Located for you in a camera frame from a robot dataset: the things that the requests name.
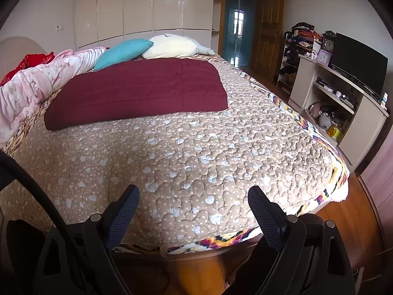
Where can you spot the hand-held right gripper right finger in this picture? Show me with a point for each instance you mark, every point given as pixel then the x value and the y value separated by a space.
pixel 267 218

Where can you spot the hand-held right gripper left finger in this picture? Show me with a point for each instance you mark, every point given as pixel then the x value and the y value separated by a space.
pixel 122 218

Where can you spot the maroon puffer jacket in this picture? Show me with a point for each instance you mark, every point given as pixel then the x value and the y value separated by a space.
pixel 138 89

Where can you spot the patterned fleece blanket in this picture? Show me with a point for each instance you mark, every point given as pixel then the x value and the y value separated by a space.
pixel 341 178

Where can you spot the beige quilted bedspread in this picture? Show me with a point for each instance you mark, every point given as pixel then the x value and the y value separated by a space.
pixel 190 153

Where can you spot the yellow container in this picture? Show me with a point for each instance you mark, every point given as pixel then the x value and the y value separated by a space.
pixel 336 132

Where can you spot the small grey plush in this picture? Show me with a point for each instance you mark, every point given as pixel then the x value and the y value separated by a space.
pixel 324 119

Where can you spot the pink soft bag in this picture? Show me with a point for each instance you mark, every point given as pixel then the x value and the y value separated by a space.
pixel 314 109

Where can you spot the pink wardrobe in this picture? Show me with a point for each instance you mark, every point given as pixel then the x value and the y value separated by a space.
pixel 380 175

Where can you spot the white television cabinet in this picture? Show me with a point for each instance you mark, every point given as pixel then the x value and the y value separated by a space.
pixel 299 86

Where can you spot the cluttered shoe rack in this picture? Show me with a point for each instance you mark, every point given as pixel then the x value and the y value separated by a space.
pixel 288 67

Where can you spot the pink floral quilt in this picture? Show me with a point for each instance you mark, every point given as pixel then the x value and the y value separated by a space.
pixel 30 89

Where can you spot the teal pillow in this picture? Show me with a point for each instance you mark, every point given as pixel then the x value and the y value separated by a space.
pixel 122 53

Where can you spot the blue and white box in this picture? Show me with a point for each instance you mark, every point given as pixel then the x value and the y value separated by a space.
pixel 383 100

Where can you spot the purple clock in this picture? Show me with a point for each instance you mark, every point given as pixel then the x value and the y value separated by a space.
pixel 323 57

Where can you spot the cream pillow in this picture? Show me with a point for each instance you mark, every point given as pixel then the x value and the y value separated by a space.
pixel 169 47

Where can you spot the grey plush toy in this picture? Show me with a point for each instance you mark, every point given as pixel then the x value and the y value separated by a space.
pixel 204 50

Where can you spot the black television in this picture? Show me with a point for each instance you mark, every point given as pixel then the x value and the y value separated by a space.
pixel 356 61

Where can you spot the red cloth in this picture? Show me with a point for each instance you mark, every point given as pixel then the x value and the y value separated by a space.
pixel 30 60

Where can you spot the dark round clock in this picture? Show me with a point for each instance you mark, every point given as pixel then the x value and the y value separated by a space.
pixel 328 44

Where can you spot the wooden door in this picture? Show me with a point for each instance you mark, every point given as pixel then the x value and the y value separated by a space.
pixel 268 30

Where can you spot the teal glass door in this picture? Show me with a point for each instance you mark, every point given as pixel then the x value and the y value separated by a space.
pixel 239 21

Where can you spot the pale headboard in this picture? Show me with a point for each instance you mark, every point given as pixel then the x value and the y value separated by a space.
pixel 18 49

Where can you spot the glossy white wardrobe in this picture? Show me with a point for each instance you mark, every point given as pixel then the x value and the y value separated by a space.
pixel 138 6

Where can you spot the white wall socket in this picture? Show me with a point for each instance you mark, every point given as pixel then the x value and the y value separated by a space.
pixel 60 28

